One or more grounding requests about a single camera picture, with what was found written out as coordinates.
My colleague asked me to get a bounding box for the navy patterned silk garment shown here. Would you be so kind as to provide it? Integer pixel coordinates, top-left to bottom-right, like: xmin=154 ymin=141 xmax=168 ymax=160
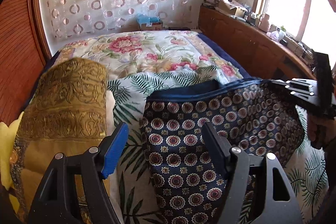
xmin=140 ymin=78 xmax=303 ymax=223

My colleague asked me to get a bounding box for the right hand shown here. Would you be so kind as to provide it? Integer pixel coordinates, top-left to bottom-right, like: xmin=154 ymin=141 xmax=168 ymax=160
xmin=307 ymin=114 xmax=335 ymax=150

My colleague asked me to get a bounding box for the palm leaf bed sheet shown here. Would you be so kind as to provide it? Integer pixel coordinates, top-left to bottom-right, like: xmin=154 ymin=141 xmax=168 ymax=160
xmin=108 ymin=65 xmax=328 ymax=223

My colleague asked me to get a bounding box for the wooden sideboard cabinet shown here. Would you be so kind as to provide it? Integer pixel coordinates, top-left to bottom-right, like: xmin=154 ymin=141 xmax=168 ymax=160
xmin=198 ymin=6 xmax=315 ymax=81

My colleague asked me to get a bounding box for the yellow Pikachu plush toy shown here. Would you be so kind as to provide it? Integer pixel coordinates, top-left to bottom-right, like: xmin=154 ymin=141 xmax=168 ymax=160
xmin=0 ymin=111 xmax=26 ymax=214

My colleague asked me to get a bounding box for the window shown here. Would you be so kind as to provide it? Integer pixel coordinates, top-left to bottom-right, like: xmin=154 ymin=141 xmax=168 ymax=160
xmin=262 ymin=0 xmax=335 ymax=64

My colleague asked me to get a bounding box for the gold embroidered pillow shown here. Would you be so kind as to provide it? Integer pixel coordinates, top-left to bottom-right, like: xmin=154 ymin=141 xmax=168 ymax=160
xmin=10 ymin=57 xmax=107 ymax=223

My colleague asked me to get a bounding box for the floral quilt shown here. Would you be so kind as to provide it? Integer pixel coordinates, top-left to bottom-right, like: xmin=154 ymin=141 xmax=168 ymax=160
xmin=55 ymin=30 xmax=249 ymax=81

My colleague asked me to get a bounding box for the blue tissue box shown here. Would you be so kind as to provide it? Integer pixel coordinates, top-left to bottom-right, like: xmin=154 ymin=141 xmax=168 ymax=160
xmin=136 ymin=14 xmax=163 ymax=31

